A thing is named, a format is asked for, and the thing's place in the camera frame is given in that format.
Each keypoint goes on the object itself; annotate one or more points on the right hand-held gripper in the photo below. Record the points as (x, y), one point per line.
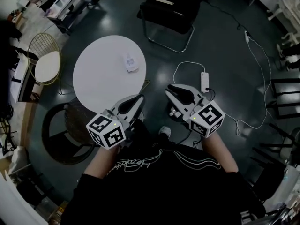
(206, 123)

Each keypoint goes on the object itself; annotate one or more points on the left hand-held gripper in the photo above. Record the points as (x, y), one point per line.
(105, 135)

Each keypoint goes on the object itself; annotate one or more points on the white tissue packet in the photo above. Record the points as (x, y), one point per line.
(130, 63)

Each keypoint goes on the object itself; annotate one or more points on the person's right forearm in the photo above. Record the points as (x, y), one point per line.
(218, 151)

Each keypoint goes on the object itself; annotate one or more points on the person's left forearm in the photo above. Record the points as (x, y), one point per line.
(100, 160)

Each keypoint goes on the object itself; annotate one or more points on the round white table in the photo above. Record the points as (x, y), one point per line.
(100, 78)

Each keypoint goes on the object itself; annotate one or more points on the long white power strip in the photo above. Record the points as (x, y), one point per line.
(204, 82)

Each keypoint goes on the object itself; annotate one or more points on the person's black trousers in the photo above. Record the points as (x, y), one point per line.
(145, 135)

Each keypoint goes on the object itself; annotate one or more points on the person's white shoe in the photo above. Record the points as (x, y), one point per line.
(165, 130)

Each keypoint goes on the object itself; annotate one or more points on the black wicker chair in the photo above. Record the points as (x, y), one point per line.
(75, 123)

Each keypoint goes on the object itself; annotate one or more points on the small white power strip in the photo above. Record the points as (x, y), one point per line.
(246, 36)

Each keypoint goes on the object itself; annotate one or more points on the black office chair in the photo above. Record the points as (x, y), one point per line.
(168, 13)

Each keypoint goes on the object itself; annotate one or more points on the person's black shirt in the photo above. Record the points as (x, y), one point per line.
(164, 196)

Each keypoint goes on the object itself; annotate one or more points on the black slatted chair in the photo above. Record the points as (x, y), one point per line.
(274, 149)

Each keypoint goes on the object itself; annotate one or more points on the white low cabinet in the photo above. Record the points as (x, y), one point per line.
(18, 78)

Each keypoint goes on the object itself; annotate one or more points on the white cloth bag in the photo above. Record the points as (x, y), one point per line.
(20, 158)

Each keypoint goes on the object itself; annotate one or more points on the white vanity with mirror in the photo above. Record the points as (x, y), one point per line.
(288, 6)

